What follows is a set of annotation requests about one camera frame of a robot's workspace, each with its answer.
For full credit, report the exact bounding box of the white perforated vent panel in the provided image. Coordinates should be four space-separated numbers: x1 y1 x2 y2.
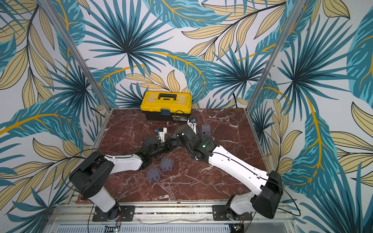
51 224 230 233

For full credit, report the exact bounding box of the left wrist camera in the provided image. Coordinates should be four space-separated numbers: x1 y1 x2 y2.
155 127 167 143

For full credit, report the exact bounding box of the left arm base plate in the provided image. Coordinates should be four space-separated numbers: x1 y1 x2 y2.
92 205 135 222

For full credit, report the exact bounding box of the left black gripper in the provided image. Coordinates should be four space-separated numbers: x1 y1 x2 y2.
150 137 177 158

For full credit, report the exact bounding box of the aluminium frame post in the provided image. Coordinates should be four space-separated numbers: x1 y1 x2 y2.
246 1 305 116
40 0 112 112

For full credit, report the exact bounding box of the right aluminium frame post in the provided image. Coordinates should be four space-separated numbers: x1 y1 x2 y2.
246 1 305 116

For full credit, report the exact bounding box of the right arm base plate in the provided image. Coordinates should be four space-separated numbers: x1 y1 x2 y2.
212 205 253 221

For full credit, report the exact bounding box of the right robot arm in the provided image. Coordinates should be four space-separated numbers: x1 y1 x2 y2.
175 124 284 220

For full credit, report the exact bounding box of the aluminium front rail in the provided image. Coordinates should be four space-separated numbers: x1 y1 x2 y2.
55 202 295 225

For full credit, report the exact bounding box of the left aluminium frame post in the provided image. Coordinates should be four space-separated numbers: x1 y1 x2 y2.
40 0 112 112

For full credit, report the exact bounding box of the yellow black toolbox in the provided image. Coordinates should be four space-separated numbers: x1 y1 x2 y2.
140 91 192 122

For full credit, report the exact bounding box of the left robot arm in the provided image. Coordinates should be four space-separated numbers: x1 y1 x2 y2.
69 136 180 221

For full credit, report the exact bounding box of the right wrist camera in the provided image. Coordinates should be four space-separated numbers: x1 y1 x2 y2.
187 116 197 129

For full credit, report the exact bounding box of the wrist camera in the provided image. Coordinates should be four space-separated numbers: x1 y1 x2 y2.
187 116 197 129
155 127 167 143

